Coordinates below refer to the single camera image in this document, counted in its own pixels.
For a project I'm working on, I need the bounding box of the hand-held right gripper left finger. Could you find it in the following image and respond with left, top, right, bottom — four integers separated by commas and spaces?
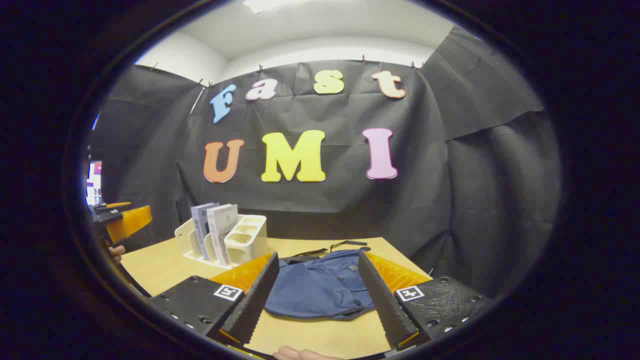
147, 251, 281, 346

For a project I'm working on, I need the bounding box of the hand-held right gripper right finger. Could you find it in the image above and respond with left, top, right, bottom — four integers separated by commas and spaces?
357, 251, 493, 351

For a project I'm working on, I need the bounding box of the white plastic bookshelf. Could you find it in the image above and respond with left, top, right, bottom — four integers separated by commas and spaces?
174, 202, 269, 268

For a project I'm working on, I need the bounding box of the blue schoolbag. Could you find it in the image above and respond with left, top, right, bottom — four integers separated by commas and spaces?
264, 240, 376, 321

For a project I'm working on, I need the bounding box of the grey-blue book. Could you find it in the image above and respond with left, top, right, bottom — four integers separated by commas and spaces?
191, 202, 220, 261

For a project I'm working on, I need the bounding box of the white book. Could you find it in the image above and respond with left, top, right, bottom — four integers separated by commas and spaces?
206, 203, 240, 266

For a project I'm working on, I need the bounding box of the computer monitor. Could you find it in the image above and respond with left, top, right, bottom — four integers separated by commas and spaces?
86, 160, 103, 206

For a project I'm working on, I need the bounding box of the black backdrop cloth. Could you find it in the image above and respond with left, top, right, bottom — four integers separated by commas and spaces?
87, 25, 563, 301

